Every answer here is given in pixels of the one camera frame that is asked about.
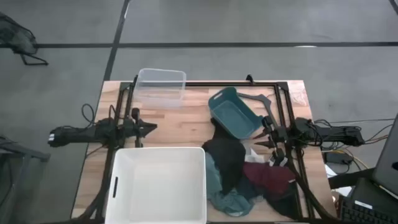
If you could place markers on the grey metal stand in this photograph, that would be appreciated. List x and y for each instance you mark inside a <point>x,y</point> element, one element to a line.
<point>28,153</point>

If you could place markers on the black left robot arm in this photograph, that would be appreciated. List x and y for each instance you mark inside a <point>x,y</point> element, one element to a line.
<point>77,133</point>

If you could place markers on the small black clamp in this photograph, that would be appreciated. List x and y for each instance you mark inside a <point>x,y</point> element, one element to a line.
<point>249,79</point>

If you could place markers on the teal plastic bin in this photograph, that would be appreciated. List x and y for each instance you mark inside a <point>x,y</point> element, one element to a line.
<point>233,115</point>

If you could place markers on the clear plastic bag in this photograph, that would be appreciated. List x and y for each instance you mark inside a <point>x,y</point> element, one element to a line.
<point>298,95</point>

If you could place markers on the black power adapter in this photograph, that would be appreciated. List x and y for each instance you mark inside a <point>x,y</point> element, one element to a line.
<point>337,158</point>

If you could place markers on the clear plastic bin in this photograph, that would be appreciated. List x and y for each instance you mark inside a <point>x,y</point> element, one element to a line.
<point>160,90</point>

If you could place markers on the black cloth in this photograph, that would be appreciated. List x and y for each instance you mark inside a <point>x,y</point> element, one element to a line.
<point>227,158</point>

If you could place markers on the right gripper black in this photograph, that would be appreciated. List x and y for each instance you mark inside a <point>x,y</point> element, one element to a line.
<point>278,133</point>

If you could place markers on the black mesh chair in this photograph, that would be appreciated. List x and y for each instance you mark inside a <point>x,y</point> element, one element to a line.
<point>15,37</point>

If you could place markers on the maroon cloth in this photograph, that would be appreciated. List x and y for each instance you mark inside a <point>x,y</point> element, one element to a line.
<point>267,177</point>

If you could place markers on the grey laptop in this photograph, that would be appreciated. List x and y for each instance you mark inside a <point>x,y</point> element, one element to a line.
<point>387,161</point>

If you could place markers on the teal cloth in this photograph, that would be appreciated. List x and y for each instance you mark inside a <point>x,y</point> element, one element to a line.
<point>214,183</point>

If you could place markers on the black keyboard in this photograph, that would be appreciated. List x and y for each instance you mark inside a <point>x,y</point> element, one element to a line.
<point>357,214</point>

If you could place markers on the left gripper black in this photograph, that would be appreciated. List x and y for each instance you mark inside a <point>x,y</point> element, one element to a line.
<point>133,128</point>

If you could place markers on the white woven plastic basket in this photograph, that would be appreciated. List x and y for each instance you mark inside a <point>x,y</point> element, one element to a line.
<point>155,186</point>

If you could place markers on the grey angled bracket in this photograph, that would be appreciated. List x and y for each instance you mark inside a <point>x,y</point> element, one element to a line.
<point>259,99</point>

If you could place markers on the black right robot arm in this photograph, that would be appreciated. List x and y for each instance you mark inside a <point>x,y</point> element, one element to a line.
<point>329,133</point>

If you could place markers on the black aluminium frame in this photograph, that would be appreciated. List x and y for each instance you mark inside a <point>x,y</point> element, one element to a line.
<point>202,84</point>

